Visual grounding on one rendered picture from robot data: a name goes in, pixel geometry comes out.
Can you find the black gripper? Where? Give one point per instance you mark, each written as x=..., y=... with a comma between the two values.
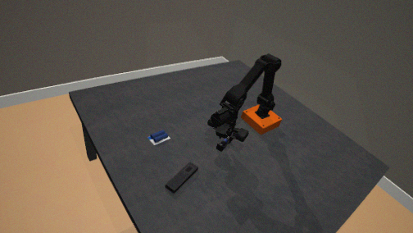
x=239, y=134

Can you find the black and blue battery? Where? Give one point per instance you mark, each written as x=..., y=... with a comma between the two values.
x=225, y=140

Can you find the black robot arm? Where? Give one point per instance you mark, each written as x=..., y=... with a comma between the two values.
x=238, y=93

